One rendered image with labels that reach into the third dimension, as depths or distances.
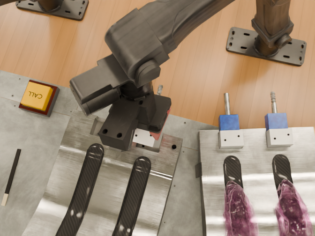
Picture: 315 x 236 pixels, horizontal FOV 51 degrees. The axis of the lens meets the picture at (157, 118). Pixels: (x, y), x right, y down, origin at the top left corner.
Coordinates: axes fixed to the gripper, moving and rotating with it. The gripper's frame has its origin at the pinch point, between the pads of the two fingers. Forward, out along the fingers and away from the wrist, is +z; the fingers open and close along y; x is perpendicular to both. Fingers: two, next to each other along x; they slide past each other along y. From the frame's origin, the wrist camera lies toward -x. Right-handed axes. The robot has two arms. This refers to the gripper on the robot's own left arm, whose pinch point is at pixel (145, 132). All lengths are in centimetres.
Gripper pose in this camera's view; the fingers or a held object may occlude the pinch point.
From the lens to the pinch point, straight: 68.0
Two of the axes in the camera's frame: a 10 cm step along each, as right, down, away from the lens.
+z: 0.9, 5.8, 8.1
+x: 3.4, -7.8, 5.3
